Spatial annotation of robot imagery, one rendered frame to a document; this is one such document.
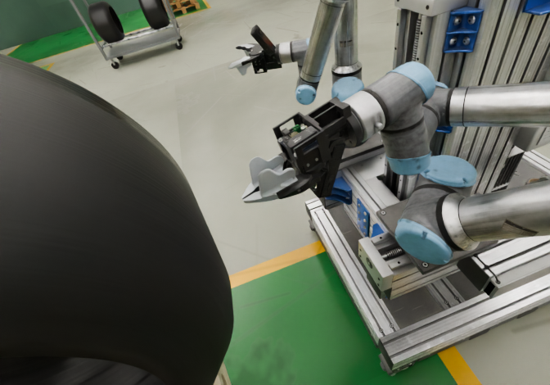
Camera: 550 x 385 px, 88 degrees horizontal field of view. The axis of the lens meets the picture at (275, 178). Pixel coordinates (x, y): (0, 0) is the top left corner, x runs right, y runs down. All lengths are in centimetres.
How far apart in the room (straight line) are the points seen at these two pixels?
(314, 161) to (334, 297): 120
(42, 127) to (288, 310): 143
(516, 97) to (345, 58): 67
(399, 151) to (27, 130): 50
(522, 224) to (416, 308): 83
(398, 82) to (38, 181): 46
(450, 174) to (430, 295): 75
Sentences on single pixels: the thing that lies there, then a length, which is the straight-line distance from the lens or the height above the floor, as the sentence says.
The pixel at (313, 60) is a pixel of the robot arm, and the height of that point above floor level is 107.
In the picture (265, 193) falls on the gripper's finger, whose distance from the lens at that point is 44.
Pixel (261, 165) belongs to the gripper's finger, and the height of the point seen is 117.
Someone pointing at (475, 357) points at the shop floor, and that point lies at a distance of 159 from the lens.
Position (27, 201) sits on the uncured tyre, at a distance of 22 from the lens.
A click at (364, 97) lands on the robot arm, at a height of 121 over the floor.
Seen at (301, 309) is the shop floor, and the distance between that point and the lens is 157.
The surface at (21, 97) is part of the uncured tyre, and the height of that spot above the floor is 139.
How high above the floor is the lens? 145
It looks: 43 degrees down
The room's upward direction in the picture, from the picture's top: 16 degrees counter-clockwise
